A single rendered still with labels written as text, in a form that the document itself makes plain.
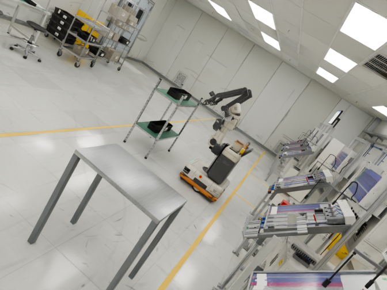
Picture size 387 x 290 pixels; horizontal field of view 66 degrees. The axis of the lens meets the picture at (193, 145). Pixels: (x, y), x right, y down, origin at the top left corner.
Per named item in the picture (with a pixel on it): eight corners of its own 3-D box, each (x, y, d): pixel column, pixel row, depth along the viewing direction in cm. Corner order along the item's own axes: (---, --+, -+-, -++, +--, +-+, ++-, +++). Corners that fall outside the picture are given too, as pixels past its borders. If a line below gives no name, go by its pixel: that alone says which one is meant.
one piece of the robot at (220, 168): (223, 183, 485) (253, 142, 463) (215, 193, 433) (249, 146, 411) (207, 171, 491) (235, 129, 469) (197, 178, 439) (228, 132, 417)
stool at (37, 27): (2, 46, 507) (15, 15, 492) (19, 46, 556) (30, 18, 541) (32, 63, 516) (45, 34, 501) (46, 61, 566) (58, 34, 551)
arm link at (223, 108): (250, 94, 403) (251, 95, 413) (245, 86, 404) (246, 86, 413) (222, 112, 418) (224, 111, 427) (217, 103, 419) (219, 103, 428)
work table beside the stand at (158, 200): (72, 220, 251) (117, 142, 230) (134, 277, 235) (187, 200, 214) (26, 240, 209) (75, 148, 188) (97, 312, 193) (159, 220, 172)
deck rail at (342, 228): (264, 235, 268) (263, 229, 268) (264, 235, 270) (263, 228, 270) (352, 232, 245) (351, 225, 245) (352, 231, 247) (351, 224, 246)
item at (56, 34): (40, 34, 722) (53, 5, 702) (54, 38, 765) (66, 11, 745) (60, 48, 712) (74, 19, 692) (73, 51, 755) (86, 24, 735)
